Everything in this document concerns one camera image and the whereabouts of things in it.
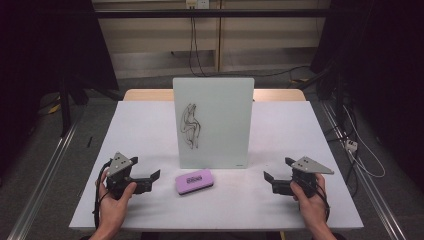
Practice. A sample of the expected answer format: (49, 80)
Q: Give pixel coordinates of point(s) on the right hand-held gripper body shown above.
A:
(305, 175)

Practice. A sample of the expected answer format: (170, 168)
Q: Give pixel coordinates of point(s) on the yellow floor tape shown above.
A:
(54, 109)

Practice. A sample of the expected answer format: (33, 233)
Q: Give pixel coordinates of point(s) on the black pen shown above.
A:
(89, 141)

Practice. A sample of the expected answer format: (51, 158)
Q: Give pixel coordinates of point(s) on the black horizontal metal bar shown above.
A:
(266, 13)

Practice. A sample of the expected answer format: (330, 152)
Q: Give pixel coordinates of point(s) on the white wall socket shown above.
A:
(197, 3)

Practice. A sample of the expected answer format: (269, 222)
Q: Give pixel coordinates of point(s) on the white power strip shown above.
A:
(351, 145)

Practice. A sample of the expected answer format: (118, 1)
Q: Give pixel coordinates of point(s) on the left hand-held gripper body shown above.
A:
(119, 173)

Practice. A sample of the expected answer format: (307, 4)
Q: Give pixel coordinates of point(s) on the white table mat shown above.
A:
(150, 133)

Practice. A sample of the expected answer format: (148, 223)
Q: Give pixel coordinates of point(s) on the aluminium floor rail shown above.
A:
(43, 173)
(373, 193)

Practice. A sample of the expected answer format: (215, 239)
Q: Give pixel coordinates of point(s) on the black metal stand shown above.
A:
(65, 110)

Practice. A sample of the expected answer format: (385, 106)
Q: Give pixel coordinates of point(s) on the purple whiteboard eraser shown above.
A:
(194, 180)

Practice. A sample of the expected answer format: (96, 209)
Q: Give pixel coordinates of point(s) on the wooden table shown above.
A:
(146, 95)

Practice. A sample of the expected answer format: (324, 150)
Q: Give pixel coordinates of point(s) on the person's right hand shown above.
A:
(310, 206)

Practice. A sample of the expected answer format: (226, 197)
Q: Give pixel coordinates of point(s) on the wooden vertical post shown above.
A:
(218, 36)

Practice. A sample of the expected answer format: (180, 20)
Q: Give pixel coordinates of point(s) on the person's left hand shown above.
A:
(113, 206)

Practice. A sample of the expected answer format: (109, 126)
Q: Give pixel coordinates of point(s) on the black curtain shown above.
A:
(383, 66)
(50, 40)

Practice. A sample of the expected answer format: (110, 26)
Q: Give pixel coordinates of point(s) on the glass whiteboard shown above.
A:
(220, 126)

